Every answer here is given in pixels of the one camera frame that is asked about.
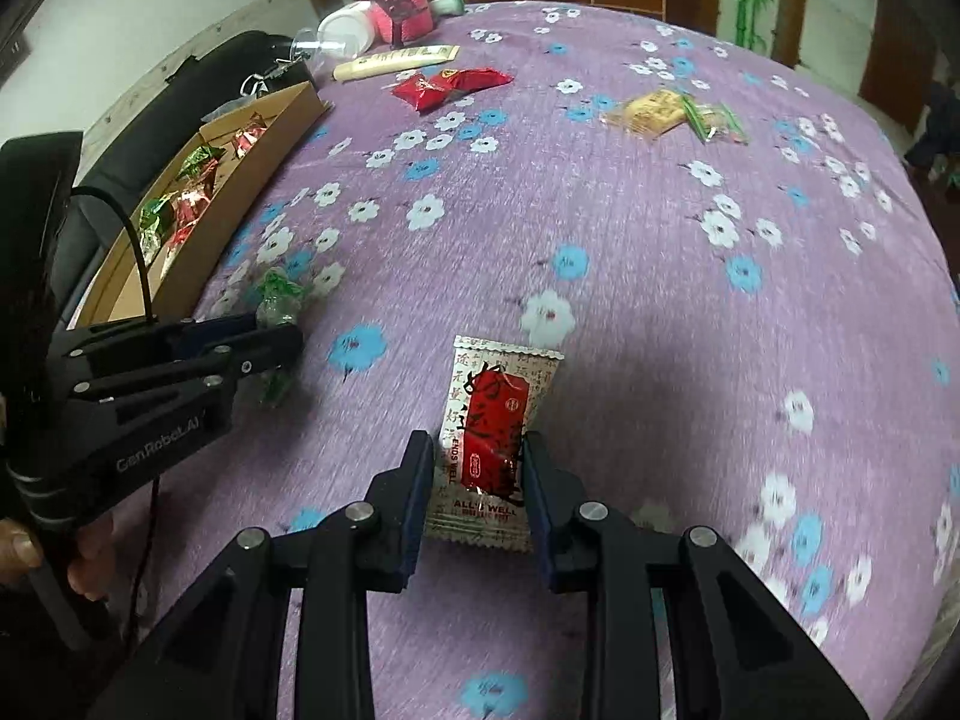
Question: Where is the pale green small bottle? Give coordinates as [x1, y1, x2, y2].
[430, 0, 466, 18]

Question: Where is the yellow biscuit packet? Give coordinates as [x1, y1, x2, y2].
[601, 89, 686, 138]

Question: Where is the purple floral tablecloth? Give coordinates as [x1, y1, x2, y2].
[145, 2, 958, 718]

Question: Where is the clear glass cup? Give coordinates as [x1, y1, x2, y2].
[290, 28, 324, 75]

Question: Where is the red white snack packet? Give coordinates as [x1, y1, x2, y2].
[427, 335, 563, 551]

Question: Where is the cream long snack bar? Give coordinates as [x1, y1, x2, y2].
[332, 46, 460, 83]

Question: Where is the black sofa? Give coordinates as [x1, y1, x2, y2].
[52, 31, 291, 325]

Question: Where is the black patterned card stand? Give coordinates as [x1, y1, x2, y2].
[370, 0, 434, 49]

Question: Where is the cardboard box tray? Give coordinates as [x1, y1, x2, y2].
[76, 82, 331, 327]

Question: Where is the dark red snack packet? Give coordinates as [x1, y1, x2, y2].
[231, 112, 268, 160]

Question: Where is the white plastic jar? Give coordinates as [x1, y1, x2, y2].
[317, 0, 377, 60]

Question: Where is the green white snack packet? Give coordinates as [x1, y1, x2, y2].
[137, 190, 179, 265]

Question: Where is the black cable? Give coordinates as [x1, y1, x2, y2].
[70, 184, 163, 639]

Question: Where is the brown wooden door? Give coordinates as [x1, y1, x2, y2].
[859, 0, 937, 132]

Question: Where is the green red candy packet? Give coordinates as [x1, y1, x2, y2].
[256, 266, 306, 406]

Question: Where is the red twisted snack packet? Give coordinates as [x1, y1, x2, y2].
[392, 68, 514, 114]

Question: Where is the dark green snack packet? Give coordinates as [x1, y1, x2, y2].
[178, 143, 224, 200]

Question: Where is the person in dark clothes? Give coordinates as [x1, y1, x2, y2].
[903, 76, 958, 184]

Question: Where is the person's left hand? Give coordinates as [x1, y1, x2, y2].
[0, 512, 117, 601]

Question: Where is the clear green-edged snack packet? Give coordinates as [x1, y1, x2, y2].
[680, 94, 748, 145]

